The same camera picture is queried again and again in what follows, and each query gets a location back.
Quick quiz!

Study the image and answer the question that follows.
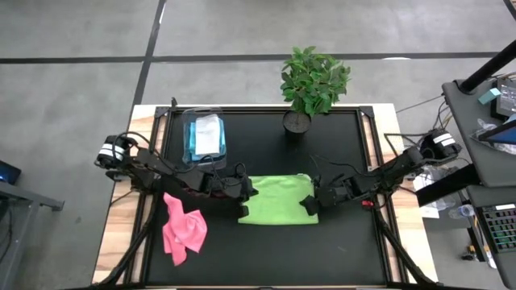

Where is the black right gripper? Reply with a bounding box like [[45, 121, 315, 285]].
[[300, 176, 362, 217]]

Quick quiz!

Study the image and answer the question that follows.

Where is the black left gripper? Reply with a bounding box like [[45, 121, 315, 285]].
[[199, 171, 259, 219]]

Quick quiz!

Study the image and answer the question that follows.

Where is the green microfiber towel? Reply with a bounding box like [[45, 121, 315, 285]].
[[237, 173, 319, 226]]

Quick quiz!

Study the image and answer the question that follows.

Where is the white waffle-weave towel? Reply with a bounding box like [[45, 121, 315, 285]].
[[195, 114, 222, 156]]

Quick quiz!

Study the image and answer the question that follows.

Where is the teal microfiber towel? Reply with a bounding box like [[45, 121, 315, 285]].
[[187, 118, 227, 162]]

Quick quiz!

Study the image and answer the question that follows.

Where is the pink microfiber towel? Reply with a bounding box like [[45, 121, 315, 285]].
[[162, 192, 209, 267]]

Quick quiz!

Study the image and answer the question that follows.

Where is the clear plastic bin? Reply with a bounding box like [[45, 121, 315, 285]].
[[181, 106, 227, 167]]

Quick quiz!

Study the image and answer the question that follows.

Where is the potted artificial green plant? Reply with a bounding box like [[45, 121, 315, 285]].
[[280, 45, 352, 136]]

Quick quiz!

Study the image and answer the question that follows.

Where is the white paper sheet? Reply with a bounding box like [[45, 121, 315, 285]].
[[413, 172, 441, 220]]

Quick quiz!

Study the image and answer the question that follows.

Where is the black stand foot bar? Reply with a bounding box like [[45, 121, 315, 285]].
[[414, 163, 483, 207]]

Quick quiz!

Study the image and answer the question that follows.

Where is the clear plastic water bottle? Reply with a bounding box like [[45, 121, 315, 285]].
[[448, 204, 476, 221]]

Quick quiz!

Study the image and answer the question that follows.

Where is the grey side desk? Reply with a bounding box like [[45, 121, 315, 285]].
[[442, 78, 516, 189]]

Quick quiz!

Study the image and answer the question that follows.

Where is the clear plastic bag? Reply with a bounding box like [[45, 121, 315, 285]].
[[470, 118, 516, 156]]

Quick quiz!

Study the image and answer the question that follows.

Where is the backlit keyboard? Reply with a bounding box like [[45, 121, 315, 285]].
[[481, 203, 516, 254]]

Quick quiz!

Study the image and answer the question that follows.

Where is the tablet with blue screen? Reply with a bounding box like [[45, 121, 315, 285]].
[[478, 119, 516, 146]]

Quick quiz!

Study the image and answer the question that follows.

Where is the small teal box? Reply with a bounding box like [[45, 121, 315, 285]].
[[478, 87, 502, 106]]

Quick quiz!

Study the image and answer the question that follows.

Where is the grey keyboard desk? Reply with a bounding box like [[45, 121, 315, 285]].
[[467, 184, 516, 290]]

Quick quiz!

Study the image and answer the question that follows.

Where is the black device box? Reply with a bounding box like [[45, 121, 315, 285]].
[[490, 78, 516, 122]]

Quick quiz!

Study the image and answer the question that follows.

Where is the black pole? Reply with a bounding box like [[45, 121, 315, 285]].
[[459, 39, 516, 94]]

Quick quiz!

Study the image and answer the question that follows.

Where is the grey desk with legs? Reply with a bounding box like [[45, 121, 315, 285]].
[[0, 180, 65, 290]]

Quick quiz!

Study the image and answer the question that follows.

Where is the black device with blue light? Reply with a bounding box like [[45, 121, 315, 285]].
[[0, 159, 22, 185]]

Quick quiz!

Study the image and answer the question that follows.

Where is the black aluminium table frame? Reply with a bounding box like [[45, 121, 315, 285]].
[[92, 96, 440, 290]]

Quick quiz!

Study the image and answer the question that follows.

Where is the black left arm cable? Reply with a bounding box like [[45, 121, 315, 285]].
[[114, 131, 249, 180]]

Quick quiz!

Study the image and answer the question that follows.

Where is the yellow cable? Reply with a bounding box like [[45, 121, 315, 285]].
[[433, 102, 455, 132]]

